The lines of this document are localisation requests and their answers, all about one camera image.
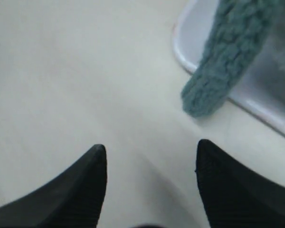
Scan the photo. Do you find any green fleece scarf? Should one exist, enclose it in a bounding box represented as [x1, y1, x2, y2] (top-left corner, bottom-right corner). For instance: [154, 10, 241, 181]
[180, 0, 285, 118]

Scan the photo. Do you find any white rectangular plastic tray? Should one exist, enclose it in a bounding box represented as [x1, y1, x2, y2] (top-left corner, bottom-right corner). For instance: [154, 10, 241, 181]
[172, 0, 285, 136]

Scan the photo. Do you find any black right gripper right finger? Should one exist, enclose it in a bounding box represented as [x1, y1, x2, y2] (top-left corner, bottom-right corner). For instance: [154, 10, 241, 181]
[195, 139, 285, 228]

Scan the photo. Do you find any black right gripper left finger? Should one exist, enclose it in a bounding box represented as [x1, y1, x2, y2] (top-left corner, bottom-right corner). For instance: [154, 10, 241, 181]
[0, 144, 107, 228]

